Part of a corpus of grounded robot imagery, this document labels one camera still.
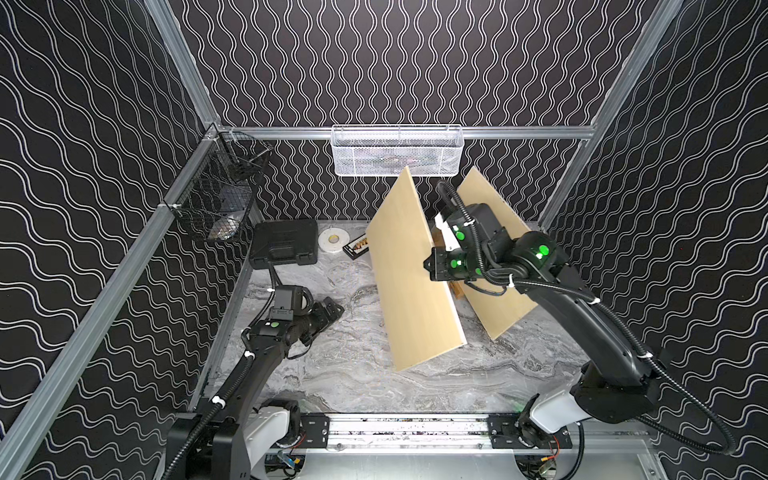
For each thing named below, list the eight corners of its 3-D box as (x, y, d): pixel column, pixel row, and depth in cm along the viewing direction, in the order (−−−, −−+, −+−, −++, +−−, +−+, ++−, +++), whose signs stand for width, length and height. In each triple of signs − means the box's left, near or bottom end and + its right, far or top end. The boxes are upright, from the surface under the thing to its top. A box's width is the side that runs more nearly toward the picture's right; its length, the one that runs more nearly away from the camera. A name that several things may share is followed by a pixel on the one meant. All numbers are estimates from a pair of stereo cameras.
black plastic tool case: (251, 273, 108) (242, 257, 101) (264, 235, 120) (257, 219, 113) (313, 273, 108) (309, 258, 101) (321, 235, 120) (317, 219, 113)
